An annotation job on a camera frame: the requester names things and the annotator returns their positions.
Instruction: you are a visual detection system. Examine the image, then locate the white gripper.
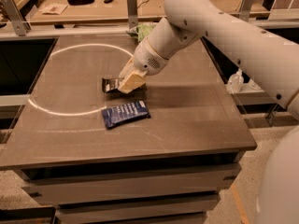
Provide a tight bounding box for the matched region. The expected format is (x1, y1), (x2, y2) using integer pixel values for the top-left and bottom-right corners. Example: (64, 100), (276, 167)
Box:
(118, 38), (168, 93)

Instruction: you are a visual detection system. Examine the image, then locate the chocolate rxbar dark wrapper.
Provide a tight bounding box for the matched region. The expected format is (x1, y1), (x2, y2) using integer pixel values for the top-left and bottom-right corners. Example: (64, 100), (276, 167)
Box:
(102, 77), (146, 93)

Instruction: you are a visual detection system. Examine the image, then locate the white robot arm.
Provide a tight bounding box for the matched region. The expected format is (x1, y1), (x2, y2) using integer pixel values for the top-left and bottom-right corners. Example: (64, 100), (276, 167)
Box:
(119, 0), (299, 224)

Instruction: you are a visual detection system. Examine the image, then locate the blueberry rxbar blue wrapper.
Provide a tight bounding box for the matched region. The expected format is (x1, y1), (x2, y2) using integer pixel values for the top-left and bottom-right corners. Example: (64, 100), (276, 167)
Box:
(101, 100), (150, 129)

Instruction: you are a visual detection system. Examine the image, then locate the green chip bag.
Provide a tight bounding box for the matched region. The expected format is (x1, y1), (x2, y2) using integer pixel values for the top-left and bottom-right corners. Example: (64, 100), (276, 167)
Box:
(127, 22), (155, 43)

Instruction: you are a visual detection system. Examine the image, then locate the small black device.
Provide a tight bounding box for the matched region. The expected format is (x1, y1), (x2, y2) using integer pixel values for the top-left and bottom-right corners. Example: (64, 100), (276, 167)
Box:
(104, 0), (113, 4)

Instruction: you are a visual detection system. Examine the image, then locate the black oblong object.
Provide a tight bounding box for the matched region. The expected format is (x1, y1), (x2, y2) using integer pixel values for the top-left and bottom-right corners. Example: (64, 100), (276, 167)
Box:
(67, 0), (95, 6)

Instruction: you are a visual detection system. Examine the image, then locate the paper packet on desk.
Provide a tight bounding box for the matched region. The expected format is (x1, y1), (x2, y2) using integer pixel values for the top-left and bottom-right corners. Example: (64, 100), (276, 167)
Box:
(41, 4), (67, 15)

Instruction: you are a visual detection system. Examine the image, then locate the upper grey drawer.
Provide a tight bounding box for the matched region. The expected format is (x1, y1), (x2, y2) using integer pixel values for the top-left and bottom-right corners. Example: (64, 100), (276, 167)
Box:
(23, 163), (241, 205)

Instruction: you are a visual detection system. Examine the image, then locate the grey drawer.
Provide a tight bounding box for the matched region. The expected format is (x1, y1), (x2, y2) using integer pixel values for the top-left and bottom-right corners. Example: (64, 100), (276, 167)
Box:
(23, 163), (241, 205)
(57, 193), (219, 224)

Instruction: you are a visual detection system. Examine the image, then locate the lower grey drawer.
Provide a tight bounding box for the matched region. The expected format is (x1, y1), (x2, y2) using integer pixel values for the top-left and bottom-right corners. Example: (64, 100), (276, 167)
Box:
(57, 193), (219, 224)

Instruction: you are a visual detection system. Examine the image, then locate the grey metal bracket middle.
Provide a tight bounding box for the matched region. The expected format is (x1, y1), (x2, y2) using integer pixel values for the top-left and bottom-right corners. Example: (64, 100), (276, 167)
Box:
(126, 0), (138, 28)

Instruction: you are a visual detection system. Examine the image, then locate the grey metal bracket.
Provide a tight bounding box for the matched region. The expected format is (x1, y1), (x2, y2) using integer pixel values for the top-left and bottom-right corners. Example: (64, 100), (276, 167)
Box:
(126, 0), (138, 28)
(0, 0), (31, 36)
(237, 0), (260, 22)

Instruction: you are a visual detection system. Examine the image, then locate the grey metal bracket left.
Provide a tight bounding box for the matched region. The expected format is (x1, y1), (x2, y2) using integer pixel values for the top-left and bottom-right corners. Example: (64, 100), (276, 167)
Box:
(0, 0), (31, 36)

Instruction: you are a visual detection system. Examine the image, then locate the grey metal bracket right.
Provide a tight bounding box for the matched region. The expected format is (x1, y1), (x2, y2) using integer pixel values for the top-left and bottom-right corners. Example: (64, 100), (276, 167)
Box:
(237, 0), (260, 22)

